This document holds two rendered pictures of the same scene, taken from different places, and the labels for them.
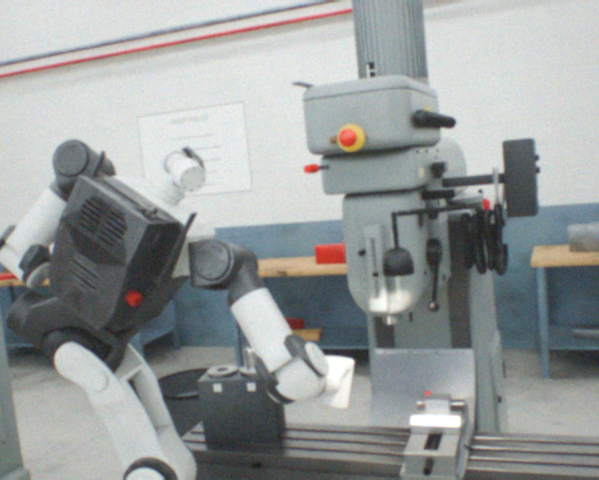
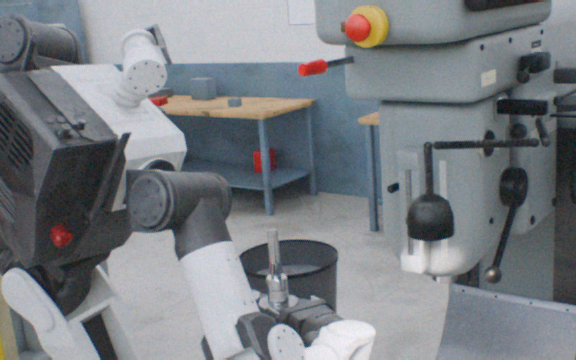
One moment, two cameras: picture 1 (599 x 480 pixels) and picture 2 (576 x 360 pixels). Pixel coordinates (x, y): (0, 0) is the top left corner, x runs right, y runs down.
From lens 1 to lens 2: 0.57 m
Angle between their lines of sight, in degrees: 18
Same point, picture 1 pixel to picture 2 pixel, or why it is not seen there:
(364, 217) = (403, 135)
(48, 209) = not seen: outside the picture
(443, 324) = (544, 267)
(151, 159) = not seen: outside the picture
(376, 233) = (413, 164)
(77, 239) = not seen: outside the picture
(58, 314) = not seen: hidden behind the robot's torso
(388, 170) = (434, 73)
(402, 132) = (445, 22)
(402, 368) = (483, 316)
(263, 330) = (210, 305)
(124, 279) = (37, 216)
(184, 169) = (131, 64)
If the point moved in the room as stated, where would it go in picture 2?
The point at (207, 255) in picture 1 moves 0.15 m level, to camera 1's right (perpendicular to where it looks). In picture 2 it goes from (142, 193) to (236, 193)
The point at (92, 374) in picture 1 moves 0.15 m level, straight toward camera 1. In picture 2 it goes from (37, 311) to (12, 349)
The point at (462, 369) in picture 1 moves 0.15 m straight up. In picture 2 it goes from (562, 332) to (564, 269)
